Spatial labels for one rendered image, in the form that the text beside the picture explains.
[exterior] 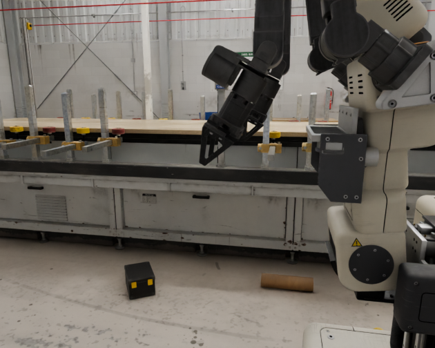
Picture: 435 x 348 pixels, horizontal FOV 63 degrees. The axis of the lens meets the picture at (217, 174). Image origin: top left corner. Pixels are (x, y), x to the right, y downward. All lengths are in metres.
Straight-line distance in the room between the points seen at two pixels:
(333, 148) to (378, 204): 0.18
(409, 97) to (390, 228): 0.33
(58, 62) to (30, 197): 8.27
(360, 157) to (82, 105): 10.12
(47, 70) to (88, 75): 1.25
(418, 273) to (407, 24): 0.53
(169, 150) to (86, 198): 0.76
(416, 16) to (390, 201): 0.40
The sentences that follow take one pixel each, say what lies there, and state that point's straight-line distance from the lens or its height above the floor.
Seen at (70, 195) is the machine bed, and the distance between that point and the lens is 2.85.
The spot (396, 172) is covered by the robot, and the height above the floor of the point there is 0.95.
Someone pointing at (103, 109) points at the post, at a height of 1.03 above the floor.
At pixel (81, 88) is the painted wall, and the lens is 10.71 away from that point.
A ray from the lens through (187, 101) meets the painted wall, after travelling 9.53.
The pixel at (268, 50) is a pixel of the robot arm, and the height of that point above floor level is 1.21.
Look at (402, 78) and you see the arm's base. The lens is 0.71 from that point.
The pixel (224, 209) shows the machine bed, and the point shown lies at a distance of 2.44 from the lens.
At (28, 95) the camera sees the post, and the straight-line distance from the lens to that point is 2.58.
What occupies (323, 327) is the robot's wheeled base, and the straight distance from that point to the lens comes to 1.49.
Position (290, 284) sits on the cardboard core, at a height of 0.05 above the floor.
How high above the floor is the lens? 1.14
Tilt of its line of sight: 13 degrees down
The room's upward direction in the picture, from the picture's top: straight up
